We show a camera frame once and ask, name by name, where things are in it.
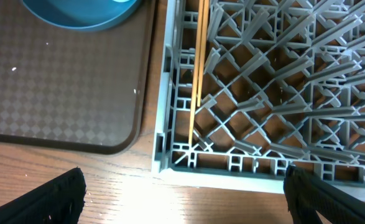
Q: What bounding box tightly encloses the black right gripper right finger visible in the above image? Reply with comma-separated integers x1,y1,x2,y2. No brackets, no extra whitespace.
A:
284,166,365,223

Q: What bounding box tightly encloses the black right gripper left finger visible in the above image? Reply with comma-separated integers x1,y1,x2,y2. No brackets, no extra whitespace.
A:
0,167,86,223

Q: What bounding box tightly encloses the wooden chopstick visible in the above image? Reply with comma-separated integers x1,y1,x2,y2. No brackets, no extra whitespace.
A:
197,0,210,107
188,0,205,146

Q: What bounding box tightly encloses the grey dishwasher rack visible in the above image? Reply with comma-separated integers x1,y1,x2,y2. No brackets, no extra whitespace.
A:
152,1,365,201

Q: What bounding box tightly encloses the brown serving tray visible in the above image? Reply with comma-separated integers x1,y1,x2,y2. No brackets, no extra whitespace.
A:
0,1,157,155

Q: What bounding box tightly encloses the dark blue plate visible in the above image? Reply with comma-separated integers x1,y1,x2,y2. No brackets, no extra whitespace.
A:
22,0,142,32

